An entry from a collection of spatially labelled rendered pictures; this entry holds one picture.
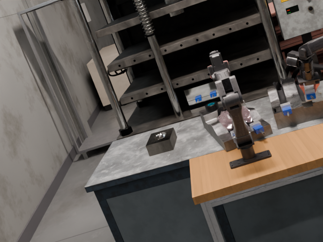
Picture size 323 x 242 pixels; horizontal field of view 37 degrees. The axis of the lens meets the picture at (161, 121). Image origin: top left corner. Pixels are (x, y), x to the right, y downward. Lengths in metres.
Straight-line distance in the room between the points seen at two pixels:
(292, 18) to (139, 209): 1.59
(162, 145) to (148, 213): 0.41
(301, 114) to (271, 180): 0.53
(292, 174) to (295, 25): 1.42
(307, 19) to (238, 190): 1.55
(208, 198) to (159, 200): 0.65
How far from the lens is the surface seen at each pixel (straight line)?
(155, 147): 2.78
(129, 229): 2.89
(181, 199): 2.74
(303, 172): 2.19
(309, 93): 2.53
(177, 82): 3.35
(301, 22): 3.34
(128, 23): 3.35
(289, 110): 2.51
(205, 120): 2.82
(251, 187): 2.15
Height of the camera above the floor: 1.72
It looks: 16 degrees down
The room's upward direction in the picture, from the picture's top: 20 degrees counter-clockwise
